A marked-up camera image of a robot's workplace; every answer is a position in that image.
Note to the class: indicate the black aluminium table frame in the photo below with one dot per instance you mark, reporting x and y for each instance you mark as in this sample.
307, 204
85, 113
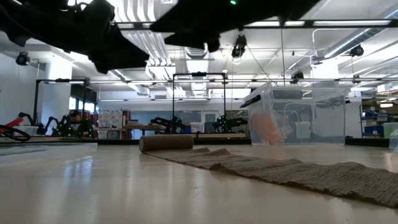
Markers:
118, 142

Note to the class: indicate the brown wooden table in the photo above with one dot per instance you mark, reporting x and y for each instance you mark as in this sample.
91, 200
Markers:
143, 127

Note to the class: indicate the pale translucent bin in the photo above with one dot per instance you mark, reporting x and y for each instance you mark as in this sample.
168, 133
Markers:
390, 128

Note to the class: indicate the grey round ceiling duct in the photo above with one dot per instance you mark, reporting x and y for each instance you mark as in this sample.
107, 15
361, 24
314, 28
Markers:
373, 31

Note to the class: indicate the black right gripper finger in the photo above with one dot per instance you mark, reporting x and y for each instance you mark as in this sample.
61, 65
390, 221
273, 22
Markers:
174, 23
189, 40

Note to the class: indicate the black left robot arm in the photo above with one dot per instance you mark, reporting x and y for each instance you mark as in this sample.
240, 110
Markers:
31, 21

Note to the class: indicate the clear plastic storage box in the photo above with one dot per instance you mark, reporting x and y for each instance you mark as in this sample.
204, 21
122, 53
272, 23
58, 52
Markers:
311, 130

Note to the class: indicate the black robot station frame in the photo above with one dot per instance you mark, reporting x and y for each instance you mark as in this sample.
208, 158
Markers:
199, 74
35, 102

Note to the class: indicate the white ceiling pipe bundle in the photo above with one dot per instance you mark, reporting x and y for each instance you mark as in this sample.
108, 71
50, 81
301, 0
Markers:
155, 46

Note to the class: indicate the red plastic object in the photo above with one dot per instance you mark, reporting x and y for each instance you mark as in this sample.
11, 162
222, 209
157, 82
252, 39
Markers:
12, 123

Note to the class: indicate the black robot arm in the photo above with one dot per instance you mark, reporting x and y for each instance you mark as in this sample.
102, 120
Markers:
26, 117
168, 123

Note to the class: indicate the black ceiling spotlight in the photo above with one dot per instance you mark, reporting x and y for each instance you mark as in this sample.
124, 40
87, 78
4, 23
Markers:
240, 43
22, 59
357, 51
297, 75

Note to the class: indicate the brown cloth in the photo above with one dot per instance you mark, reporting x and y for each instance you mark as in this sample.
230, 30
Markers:
280, 174

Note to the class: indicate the person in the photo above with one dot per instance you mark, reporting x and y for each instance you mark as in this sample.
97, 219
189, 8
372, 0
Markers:
74, 115

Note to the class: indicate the ribbed silver air duct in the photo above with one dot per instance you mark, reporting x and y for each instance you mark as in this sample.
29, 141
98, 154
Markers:
199, 81

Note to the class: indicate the orange elastic bandage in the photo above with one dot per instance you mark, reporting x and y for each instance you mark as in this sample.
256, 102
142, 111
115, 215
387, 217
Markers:
264, 127

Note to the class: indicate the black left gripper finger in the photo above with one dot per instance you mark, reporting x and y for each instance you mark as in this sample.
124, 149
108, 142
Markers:
102, 69
124, 53

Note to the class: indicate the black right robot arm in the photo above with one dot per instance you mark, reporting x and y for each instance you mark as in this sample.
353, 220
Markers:
273, 9

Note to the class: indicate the white patterned panel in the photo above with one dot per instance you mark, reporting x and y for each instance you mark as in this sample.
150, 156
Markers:
110, 118

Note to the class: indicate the overhead black light bar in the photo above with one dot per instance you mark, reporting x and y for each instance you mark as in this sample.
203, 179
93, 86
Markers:
342, 23

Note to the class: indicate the storage shelf with blue bins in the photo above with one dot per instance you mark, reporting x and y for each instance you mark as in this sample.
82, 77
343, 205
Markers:
373, 130

